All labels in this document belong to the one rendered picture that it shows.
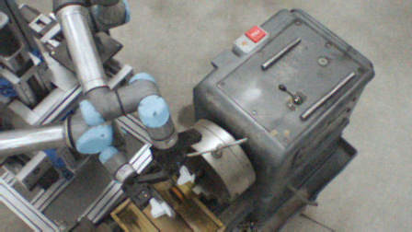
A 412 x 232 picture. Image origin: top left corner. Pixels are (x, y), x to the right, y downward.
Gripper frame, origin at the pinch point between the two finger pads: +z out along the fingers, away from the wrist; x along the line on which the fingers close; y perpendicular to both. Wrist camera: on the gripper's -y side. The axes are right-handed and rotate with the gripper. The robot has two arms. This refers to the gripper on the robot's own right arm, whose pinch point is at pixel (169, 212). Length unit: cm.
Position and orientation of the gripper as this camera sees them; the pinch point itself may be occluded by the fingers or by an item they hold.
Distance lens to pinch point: 181.4
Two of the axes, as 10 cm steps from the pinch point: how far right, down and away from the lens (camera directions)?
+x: -0.1, -4.8, -8.8
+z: 6.9, 6.3, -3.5
